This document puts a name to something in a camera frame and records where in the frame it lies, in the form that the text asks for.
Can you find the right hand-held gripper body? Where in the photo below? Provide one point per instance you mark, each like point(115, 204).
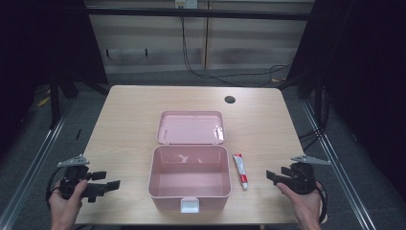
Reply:
point(302, 177)

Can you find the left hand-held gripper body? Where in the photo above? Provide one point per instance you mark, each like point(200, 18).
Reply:
point(74, 174)

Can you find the white and red ointment tube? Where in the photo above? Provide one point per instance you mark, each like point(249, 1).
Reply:
point(241, 171)

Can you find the pink plastic storage box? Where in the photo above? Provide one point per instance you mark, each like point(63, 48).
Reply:
point(190, 172)

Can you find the person's right hand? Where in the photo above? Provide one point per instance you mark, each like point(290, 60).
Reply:
point(303, 207)

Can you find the person's left hand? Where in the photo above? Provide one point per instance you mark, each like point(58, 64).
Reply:
point(65, 209)

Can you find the black metal stand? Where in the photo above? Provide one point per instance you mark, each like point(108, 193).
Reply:
point(55, 96)

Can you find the round dark table grommet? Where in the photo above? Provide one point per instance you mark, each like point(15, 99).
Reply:
point(230, 99)

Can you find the black curtain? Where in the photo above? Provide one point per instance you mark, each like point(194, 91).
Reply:
point(360, 64)
point(44, 41)

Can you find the metal floor rail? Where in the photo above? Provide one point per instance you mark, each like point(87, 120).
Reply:
point(335, 166)
point(38, 159)

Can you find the black horizontal frame bar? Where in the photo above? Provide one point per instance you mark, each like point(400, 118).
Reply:
point(198, 13)

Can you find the white wall socket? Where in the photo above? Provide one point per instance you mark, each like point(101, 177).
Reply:
point(186, 3)

